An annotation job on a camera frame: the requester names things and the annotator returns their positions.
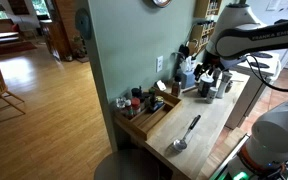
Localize wooden organizer box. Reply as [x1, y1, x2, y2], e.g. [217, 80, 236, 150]
[114, 89, 182, 140]

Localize round wall clock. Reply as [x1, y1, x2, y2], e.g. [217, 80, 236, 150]
[152, 0, 172, 8]

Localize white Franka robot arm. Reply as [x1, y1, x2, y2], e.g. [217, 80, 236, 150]
[195, 3, 288, 180]

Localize white stove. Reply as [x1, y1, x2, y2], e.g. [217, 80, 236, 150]
[225, 52, 281, 129]

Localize round grey stool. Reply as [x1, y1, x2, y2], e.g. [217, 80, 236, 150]
[94, 149, 160, 180]

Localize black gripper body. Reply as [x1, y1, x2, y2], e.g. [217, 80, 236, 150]
[194, 53, 220, 80]

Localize salt grinder metal top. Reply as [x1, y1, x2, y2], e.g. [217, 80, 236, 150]
[216, 72, 233, 99]

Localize glass black pepper grinder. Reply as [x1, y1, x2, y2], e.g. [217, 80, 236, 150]
[211, 68, 221, 87]

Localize dark spice bottle black cap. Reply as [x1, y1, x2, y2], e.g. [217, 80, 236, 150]
[171, 75, 181, 97]

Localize wooden spice shelf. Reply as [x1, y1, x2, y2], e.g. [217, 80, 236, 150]
[190, 0, 222, 53]

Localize blue tissue box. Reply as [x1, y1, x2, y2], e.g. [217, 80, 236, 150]
[181, 71, 195, 89]

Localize small white shaker bottle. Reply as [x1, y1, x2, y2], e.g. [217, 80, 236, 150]
[206, 87, 218, 104]

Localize white wall outlet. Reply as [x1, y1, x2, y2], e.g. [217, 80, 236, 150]
[156, 56, 164, 72]

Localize red cap spice jar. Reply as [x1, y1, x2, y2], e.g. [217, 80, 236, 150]
[131, 98, 141, 115]

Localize metal spoon black handle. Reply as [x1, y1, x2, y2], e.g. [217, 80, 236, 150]
[173, 115, 201, 152]

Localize dark canister white lid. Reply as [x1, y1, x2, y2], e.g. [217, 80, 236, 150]
[199, 76, 214, 97]

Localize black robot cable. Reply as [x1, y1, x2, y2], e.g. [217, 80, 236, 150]
[245, 54, 288, 93]

